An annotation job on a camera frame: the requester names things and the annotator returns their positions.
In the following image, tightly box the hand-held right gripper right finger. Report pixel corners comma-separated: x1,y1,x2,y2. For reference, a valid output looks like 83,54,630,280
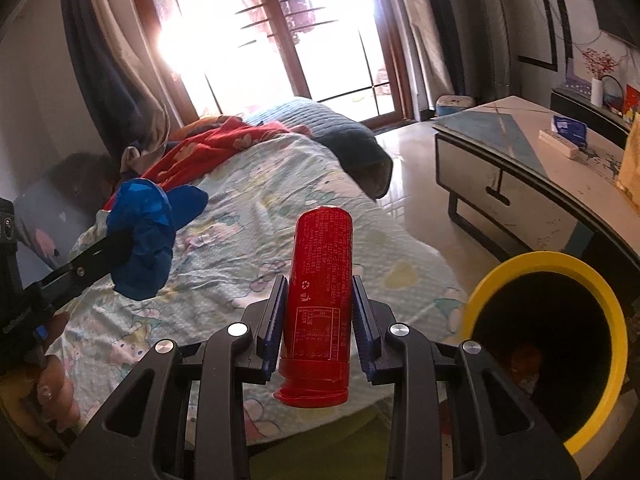
351,274,581,480

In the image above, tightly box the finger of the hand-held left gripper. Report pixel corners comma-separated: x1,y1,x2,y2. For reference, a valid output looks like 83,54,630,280
32,229,136,313

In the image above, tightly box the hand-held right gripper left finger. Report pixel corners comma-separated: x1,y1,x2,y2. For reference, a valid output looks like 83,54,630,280
55,274,290,480

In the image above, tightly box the blue plastic bag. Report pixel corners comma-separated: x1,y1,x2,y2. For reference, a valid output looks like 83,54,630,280
111,177,210,301

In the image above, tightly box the red printed can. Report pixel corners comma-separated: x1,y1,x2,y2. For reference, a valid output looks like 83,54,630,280
274,207,353,407

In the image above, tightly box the yellow rimmed black trash bin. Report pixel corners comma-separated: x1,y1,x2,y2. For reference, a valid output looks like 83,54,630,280
460,252,628,456

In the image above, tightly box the person's left hand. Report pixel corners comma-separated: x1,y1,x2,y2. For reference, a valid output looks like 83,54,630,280
0,312,82,453

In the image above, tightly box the dark grey cushion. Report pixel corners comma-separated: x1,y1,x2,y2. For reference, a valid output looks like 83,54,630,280
12,152,121,286

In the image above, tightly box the grey cloth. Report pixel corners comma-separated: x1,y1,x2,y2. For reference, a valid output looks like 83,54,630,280
120,145,166,176

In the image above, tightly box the yellow green cloth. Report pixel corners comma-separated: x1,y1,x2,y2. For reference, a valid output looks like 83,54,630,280
185,395,396,480

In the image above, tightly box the red floral blanket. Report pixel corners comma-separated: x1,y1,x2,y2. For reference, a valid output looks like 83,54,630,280
102,116,311,211

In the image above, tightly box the beige and navy curtain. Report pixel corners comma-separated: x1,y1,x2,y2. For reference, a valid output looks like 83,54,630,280
390,0,481,111
60,0,173,171

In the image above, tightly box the blue quilted cover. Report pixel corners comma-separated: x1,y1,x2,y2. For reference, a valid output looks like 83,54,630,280
242,98,394,200

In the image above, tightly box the white top coffee table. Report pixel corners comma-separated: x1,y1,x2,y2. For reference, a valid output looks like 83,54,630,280
432,95,640,271

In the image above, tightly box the small blue white stool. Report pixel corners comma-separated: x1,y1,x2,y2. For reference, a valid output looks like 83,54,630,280
436,94,475,121

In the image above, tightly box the brown framed glass door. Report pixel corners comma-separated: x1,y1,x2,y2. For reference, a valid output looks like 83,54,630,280
127,0,416,128

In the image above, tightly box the blue tissue pack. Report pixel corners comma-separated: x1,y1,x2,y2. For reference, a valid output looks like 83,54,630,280
552,115,587,147

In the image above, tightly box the black white tv cabinet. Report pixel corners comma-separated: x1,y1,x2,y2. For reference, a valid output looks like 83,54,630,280
550,85,633,148

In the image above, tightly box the yellow paper bag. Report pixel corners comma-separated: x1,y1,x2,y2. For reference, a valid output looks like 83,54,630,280
616,110,640,193

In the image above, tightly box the grey standing air conditioner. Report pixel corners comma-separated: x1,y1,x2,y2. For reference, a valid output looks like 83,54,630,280
450,0,521,106

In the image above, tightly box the purple card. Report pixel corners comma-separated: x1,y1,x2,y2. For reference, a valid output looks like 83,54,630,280
565,60,593,86

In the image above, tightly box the white vase with pink flowers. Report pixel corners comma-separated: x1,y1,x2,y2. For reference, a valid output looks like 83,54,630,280
582,47,621,107

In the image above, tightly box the round black ornament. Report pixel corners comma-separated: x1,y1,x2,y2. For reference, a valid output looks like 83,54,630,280
602,76,626,113

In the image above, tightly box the black wall television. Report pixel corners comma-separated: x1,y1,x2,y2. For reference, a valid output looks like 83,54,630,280
597,0,640,48

